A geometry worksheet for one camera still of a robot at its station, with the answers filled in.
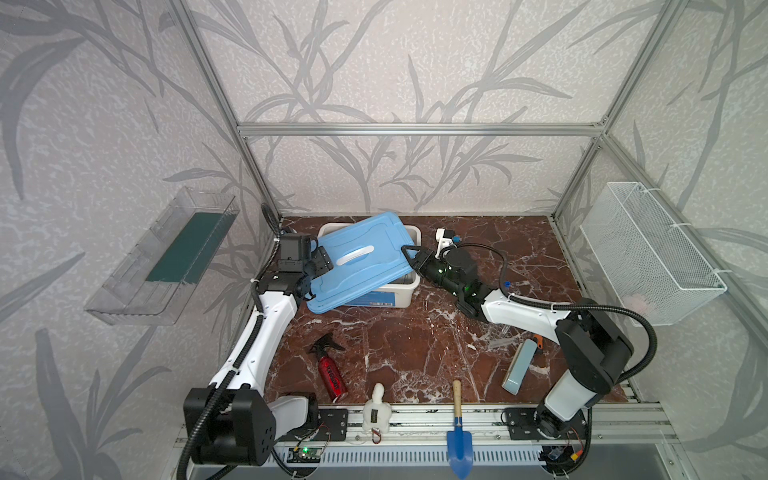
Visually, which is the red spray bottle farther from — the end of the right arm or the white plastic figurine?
the end of the right arm

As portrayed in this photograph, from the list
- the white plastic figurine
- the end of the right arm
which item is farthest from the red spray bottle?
the end of the right arm

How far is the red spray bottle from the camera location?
78 centimetres

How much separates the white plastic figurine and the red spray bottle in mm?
77

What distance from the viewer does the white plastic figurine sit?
0.74 meters
